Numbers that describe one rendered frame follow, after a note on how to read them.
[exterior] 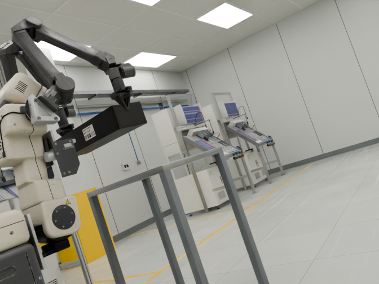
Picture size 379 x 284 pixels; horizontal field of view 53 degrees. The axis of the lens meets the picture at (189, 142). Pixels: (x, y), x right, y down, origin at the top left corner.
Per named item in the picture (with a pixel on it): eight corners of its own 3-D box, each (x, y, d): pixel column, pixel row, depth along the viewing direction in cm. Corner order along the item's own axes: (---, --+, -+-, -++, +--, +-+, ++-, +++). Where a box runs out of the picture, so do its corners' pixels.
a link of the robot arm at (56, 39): (23, 38, 177) (23, 20, 169) (29, 31, 181) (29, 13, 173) (109, 76, 183) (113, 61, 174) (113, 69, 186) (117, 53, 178)
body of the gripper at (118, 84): (120, 97, 183) (115, 83, 183) (133, 89, 176) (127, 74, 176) (110, 98, 178) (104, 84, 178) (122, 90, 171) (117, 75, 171)
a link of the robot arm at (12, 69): (-11, 42, 179) (3, 40, 175) (12, 40, 191) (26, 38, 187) (12, 132, 193) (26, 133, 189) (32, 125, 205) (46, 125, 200)
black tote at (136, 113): (61, 160, 208) (54, 141, 209) (87, 153, 221) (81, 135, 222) (119, 128, 170) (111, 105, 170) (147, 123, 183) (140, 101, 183)
